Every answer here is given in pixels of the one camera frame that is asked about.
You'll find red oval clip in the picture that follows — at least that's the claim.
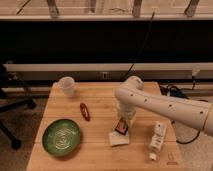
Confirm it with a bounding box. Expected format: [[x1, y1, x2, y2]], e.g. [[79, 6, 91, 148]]
[[80, 103, 90, 121]]

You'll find black cable on floor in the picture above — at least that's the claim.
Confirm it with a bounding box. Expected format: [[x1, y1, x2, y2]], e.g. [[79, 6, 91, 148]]
[[159, 84, 202, 145]]

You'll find black hanging cable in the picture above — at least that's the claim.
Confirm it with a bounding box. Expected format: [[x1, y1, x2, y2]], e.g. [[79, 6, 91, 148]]
[[120, 11, 156, 81]]

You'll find green bowl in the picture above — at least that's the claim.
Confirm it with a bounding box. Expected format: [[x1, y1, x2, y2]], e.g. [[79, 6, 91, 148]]
[[42, 119, 81, 157]]

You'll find white sponge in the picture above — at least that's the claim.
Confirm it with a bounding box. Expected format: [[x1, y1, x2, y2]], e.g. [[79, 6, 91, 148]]
[[109, 131, 130, 146]]

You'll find white tube bottle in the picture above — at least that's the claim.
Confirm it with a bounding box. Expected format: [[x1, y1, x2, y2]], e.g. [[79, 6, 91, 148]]
[[149, 122, 167, 161]]

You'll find black orange eraser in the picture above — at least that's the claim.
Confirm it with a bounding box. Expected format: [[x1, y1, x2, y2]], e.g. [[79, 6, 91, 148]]
[[115, 118, 128, 135]]

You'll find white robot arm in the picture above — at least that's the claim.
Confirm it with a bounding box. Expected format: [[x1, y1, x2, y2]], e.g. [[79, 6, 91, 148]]
[[115, 76, 213, 136]]

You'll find clear plastic cup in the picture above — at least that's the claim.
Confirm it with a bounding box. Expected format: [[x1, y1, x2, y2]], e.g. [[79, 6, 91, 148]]
[[58, 77, 75, 97]]

